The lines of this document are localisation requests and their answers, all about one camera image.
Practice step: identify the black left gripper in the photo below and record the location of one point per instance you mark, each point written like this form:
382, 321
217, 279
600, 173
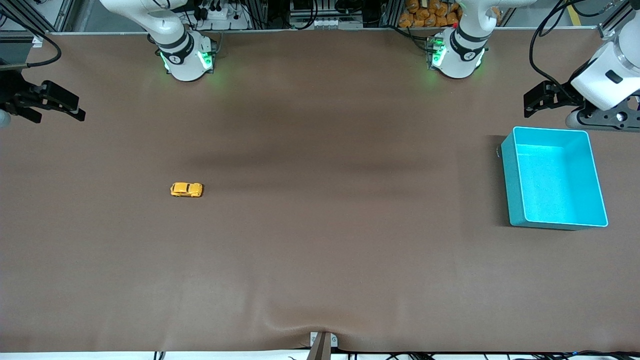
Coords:
560, 95

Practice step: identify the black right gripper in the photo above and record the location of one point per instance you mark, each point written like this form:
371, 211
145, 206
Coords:
11, 93

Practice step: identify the yellow beetle toy car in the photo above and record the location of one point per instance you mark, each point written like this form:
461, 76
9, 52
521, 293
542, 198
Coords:
186, 190

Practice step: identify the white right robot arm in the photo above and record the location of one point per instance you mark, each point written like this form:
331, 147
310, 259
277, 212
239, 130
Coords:
182, 55

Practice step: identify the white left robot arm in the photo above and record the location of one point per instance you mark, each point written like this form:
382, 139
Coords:
462, 50

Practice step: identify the white corner clip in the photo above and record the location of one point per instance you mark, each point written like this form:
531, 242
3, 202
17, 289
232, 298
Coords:
37, 41

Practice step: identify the teal plastic storage box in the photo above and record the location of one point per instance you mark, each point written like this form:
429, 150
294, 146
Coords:
555, 180

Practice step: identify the orange packaged goods pile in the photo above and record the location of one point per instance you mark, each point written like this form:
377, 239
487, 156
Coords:
430, 12

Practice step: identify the white power strip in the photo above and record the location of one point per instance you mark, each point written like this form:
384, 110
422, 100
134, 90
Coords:
220, 14

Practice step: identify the white terminal block row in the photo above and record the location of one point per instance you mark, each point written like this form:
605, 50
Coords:
327, 22

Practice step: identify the brown table mat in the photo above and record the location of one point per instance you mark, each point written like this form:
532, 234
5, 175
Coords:
320, 240

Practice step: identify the metal clamp bracket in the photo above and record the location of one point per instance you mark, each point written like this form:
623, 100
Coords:
323, 345

